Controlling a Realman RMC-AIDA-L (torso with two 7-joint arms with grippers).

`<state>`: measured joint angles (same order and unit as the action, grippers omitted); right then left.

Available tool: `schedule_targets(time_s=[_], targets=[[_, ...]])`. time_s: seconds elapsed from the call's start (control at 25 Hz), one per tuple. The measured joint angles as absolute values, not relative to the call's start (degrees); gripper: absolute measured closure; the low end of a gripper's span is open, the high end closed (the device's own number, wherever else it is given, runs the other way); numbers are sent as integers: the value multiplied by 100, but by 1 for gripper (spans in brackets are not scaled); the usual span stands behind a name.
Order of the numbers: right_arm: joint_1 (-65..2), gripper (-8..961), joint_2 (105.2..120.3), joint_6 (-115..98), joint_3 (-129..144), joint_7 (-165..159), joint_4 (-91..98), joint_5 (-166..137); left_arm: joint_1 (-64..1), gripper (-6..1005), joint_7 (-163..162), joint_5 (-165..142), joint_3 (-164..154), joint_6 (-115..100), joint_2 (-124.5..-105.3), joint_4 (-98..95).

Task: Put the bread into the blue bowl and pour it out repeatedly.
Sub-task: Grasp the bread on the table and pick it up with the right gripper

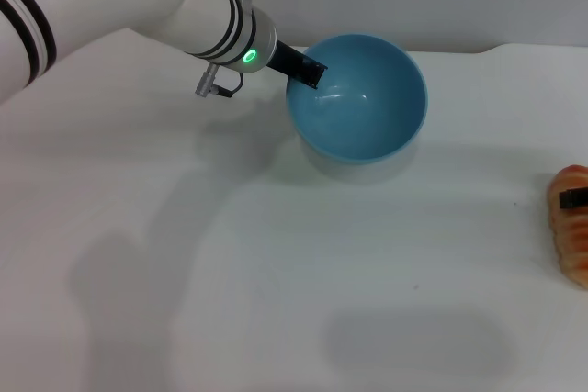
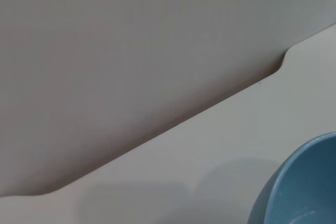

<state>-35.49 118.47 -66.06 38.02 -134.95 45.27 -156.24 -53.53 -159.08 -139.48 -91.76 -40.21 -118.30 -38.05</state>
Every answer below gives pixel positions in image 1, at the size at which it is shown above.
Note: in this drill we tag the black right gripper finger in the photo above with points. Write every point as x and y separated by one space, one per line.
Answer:
574 198

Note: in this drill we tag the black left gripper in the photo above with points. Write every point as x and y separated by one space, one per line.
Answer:
287 61

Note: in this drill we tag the golden brown bread loaf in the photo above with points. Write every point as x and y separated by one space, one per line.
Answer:
572 245

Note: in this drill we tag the blue bowl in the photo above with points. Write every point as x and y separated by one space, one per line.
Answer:
363 107

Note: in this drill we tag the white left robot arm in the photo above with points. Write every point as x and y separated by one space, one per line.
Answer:
115 2

